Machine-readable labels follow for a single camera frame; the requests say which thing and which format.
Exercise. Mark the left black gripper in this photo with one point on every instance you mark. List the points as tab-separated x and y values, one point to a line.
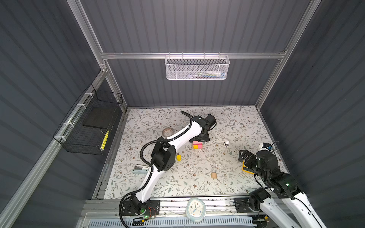
206	138

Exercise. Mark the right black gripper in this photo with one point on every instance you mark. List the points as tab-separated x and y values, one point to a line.
250	156

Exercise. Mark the yellow cylinder block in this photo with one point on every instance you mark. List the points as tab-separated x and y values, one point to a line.
179	158

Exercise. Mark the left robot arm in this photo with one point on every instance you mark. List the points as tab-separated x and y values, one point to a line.
160	154

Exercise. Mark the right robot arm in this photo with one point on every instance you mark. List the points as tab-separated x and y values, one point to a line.
306	217

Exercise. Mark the yellow calculator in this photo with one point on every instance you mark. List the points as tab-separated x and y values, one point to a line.
246	169

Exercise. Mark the white mini stapler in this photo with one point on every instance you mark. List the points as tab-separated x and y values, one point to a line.
226	142

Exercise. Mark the roll of clear tape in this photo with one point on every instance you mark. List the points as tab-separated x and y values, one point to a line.
167	132

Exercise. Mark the light blue stapler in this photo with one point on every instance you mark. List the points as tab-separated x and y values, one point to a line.
141	169

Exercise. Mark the white round clock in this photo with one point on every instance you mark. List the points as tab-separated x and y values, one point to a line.
195	210

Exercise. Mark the black foam pad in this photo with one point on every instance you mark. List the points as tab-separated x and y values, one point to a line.
100	117

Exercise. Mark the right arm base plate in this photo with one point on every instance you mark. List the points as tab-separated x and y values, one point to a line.
242	205

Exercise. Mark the white wire mesh basket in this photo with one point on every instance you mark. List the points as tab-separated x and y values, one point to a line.
196	68

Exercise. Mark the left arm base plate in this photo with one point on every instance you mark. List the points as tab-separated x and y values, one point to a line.
134	208

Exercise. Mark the black wire basket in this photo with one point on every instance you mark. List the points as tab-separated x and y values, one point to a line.
76	138

